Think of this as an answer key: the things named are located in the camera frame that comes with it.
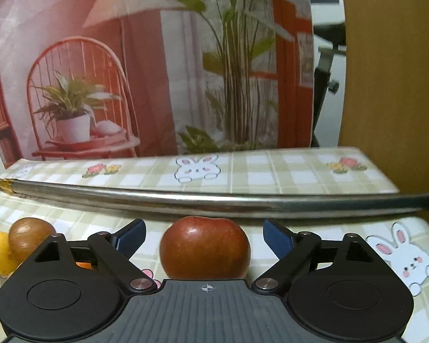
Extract brown round fruit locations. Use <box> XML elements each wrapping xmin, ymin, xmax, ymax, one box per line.
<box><xmin>8</xmin><ymin>218</ymin><xmax>57</xmax><ymax>263</ymax></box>

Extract black exercise bike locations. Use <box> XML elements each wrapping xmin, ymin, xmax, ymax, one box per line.
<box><xmin>309</xmin><ymin>23</ymin><xmax>347</xmax><ymax>147</ymax></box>

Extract checked bunny tablecloth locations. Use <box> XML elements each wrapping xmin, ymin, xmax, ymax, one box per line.
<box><xmin>0</xmin><ymin>146</ymin><xmax>429</xmax><ymax>343</ymax></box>

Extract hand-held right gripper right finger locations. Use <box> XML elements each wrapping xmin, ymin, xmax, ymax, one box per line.
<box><xmin>252</xmin><ymin>219</ymin><xmax>385</xmax><ymax>295</ymax></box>

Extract long metal pole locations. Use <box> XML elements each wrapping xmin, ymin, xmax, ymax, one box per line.
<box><xmin>0</xmin><ymin>169</ymin><xmax>429</xmax><ymax>222</ymax></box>

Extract red apple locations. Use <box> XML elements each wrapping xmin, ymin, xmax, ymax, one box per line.
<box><xmin>159</xmin><ymin>216</ymin><xmax>251</xmax><ymax>279</ymax></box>

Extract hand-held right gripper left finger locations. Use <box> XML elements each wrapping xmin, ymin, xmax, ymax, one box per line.
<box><xmin>25</xmin><ymin>219</ymin><xmax>158</xmax><ymax>295</ymax></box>

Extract wooden panel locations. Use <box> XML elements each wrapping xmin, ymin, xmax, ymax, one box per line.
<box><xmin>338</xmin><ymin>0</ymin><xmax>429</xmax><ymax>244</ymax></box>

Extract printed room backdrop cloth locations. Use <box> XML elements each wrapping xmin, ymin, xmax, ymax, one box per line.
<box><xmin>0</xmin><ymin>0</ymin><xmax>315</xmax><ymax>168</ymax></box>

